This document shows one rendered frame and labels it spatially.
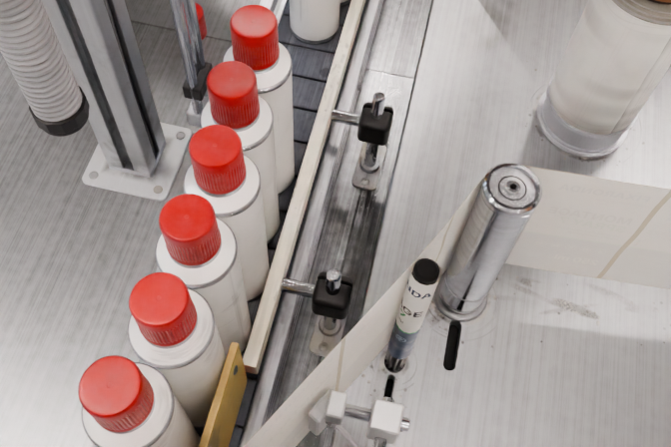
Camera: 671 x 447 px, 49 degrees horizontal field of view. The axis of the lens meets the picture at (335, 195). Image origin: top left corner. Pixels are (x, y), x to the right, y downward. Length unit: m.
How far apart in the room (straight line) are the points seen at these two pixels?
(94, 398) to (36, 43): 0.19
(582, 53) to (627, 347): 0.25
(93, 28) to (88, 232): 0.23
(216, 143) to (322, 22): 0.32
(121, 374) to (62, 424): 0.28
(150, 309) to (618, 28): 0.41
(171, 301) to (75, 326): 0.30
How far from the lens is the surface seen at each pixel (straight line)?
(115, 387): 0.41
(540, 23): 0.85
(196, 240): 0.44
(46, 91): 0.47
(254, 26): 0.53
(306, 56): 0.78
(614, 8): 0.62
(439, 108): 0.75
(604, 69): 0.66
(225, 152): 0.46
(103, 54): 0.62
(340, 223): 0.72
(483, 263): 0.54
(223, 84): 0.49
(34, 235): 0.76
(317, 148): 0.67
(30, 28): 0.43
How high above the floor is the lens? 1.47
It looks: 60 degrees down
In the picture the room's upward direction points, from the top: 4 degrees clockwise
